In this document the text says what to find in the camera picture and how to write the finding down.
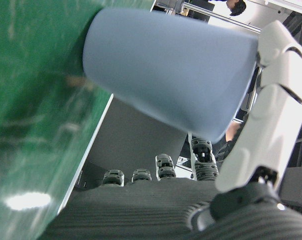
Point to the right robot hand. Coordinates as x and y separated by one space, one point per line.
140 212

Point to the light blue cup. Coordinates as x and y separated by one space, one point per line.
165 72

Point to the green conveyor belt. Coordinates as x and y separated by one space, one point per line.
33 120

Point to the person in background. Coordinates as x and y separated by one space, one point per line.
235 7

